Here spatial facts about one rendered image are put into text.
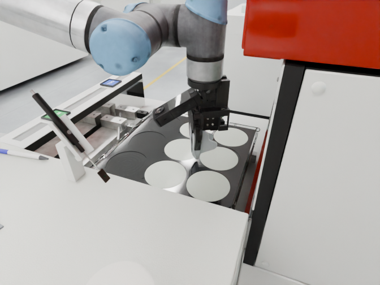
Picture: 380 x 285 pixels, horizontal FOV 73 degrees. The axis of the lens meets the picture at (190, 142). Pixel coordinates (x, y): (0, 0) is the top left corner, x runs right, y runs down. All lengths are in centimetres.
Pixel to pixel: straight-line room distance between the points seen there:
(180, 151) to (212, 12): 36
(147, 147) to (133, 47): 39
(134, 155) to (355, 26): 55
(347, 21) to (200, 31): 25
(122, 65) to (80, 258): 28
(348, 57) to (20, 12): 43
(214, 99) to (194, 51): 12
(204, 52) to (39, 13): 26
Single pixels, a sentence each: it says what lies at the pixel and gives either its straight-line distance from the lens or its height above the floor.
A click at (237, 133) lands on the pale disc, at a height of 90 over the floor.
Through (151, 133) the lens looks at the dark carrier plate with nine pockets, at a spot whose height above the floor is 90.
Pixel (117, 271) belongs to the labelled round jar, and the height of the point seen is 106.
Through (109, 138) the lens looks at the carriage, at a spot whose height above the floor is 88.
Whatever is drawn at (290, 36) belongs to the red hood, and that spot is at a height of 125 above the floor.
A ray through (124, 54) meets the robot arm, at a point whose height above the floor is 121.
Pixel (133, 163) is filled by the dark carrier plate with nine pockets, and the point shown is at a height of 90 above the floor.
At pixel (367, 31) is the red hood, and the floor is 126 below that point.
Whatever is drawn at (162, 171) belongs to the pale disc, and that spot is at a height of 90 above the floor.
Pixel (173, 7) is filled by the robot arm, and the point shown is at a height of 125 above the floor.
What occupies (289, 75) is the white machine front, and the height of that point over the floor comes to 121.
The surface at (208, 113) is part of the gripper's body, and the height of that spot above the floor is 105.
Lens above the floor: 131
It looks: 35 degrees down
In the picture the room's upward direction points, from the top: straight up
